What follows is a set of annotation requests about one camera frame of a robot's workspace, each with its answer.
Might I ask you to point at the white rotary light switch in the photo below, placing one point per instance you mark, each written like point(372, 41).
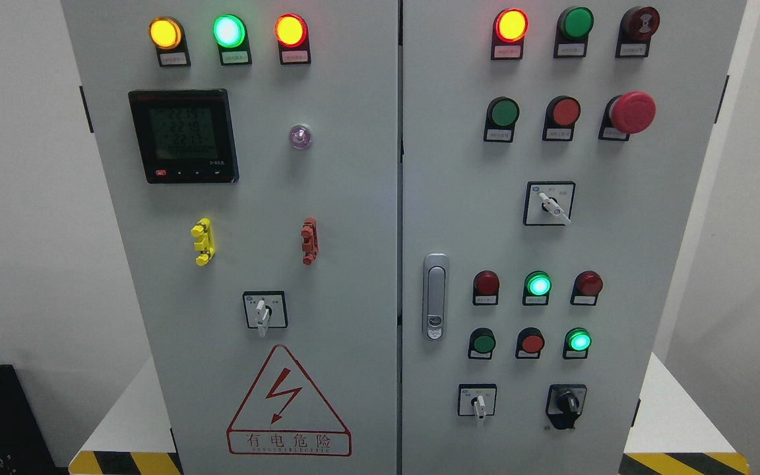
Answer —
point(265, 310)

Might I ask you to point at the yellow indicator light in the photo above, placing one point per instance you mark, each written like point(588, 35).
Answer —
point(169, 38)

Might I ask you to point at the red terminal connector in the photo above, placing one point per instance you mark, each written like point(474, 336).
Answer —
point(310, 241)

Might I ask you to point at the dark red indicator left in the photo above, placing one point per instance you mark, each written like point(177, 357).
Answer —
point(485, 288)

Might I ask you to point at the dark red indicator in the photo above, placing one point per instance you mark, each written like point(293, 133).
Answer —
point(586, 288)
point(485, 288)

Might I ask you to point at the clear white indicator lamp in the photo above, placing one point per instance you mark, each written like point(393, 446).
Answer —
point(300, 136)

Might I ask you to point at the green push button lower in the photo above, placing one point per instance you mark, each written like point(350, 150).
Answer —
point(481, 343)

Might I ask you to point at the grey left cabinet door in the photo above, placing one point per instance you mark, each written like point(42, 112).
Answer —
point(342, 309)

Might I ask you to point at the grey cabinet door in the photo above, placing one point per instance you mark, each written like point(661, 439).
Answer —
point(465, 197)
point(342, 309)

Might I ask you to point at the lit green indicator middle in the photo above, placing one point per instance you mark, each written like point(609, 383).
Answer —
point(537, 288)

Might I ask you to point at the green push button upper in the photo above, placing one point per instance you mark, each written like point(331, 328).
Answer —
point(501, 116)

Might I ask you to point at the yellow terminal connector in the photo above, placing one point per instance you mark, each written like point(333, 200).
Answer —
point(202, 233)

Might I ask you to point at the red push button lower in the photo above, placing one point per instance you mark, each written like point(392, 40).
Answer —
point(530, 343)

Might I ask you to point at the red push button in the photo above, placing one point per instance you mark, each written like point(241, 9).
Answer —
point(560, 117)
point(530, 343)

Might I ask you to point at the grey right cabinet door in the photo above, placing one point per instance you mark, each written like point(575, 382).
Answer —
point(465, 197)

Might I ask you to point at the red electric hazard sticker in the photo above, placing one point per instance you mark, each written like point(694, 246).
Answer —
point(285, 414)

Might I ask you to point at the dark red indicator right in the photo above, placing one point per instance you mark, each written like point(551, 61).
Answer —
point(586, 288)

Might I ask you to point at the black digital power meter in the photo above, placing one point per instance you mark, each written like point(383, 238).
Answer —
point(185, 136)

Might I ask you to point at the red push button upper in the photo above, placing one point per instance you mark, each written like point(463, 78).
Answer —
point(560, 117)

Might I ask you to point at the lit green push button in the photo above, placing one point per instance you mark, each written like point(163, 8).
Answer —
point(576, 344)

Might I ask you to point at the red indicator light top left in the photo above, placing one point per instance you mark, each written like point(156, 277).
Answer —
point(292, 35)

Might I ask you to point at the red lit indicator right door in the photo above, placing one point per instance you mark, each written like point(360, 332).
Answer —
point(509, 29)

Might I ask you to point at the green indicator light top left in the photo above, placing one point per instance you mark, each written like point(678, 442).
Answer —
point(232, 40)

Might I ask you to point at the red emergency stop button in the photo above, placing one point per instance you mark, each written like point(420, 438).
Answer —
point(627, 114)

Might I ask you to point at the green indicator top right door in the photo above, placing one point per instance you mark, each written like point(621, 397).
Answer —
point(573, 27)

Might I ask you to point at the dark red buzzer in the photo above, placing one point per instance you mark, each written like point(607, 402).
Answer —
point(637, 27)

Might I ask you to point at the white platform with hazard stripes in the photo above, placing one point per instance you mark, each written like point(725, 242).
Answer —
point(670, 435)

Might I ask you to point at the silver door handle lock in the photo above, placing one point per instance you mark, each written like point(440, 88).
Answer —
point(435, 269)

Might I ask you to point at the white selector switch upper right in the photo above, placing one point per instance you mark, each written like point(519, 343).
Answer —
point(549, 203)

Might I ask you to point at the white selector switch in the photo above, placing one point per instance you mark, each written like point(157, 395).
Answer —
point(477, 400)
point(549, 203)

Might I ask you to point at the white selector switch lower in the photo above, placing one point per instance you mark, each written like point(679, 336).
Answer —
point(477, 400)

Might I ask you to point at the black selector switch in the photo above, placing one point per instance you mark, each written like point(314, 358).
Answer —
point(565, 404)

